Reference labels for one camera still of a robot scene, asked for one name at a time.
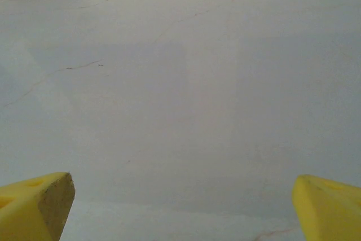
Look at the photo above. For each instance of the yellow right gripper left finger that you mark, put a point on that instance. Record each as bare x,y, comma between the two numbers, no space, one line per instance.
25,207

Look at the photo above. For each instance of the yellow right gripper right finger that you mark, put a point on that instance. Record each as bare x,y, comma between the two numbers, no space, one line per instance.
332,212

